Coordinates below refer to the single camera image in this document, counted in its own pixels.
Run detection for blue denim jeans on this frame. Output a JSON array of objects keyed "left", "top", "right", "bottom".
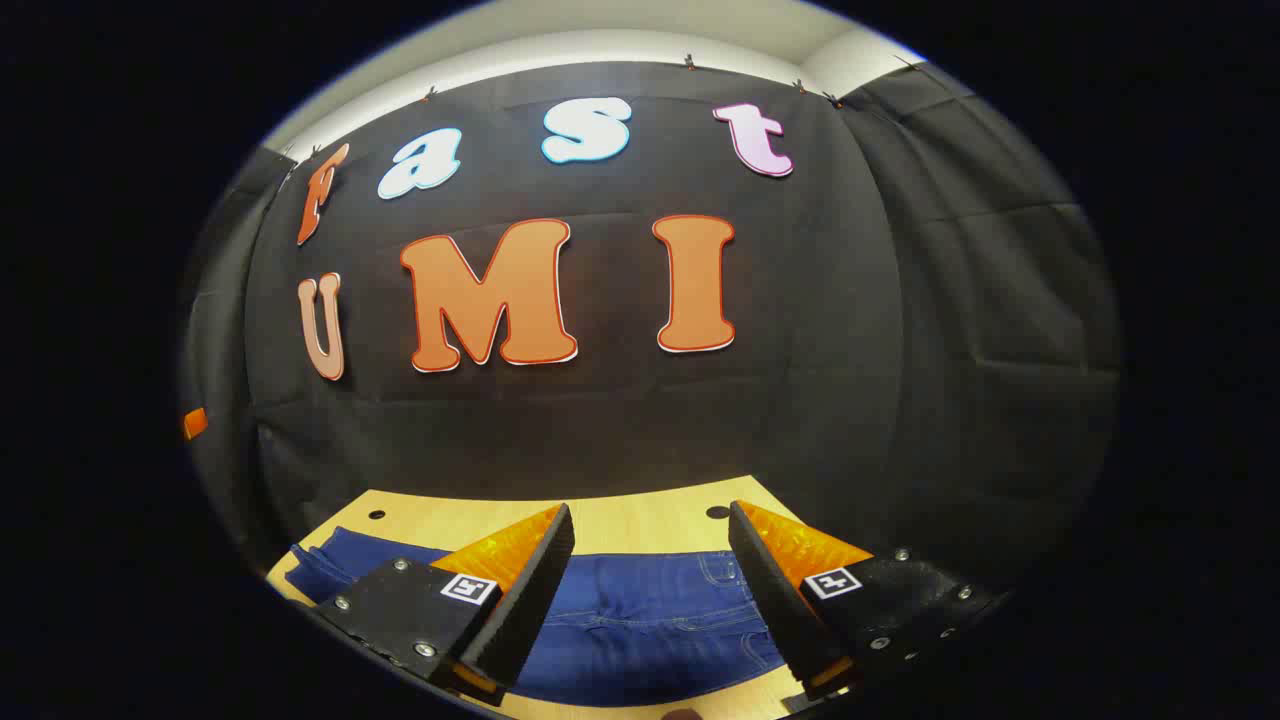
[{"left": 285, "top": 527, "right": 791, "bottom": 707}]

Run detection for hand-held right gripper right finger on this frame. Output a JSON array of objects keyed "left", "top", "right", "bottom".
[{"left": 727, "top": 499, "right": 1006, "bottom": 701}]

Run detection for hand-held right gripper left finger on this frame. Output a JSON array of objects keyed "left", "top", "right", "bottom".
[{"left": 313, "top": 503, "right": 577, "bottom": 707}]

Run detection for black backdrop cloth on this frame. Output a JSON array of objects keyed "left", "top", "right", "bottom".
[{"left": 180, "top": 60, "right": 1126, "bottom": 621}]

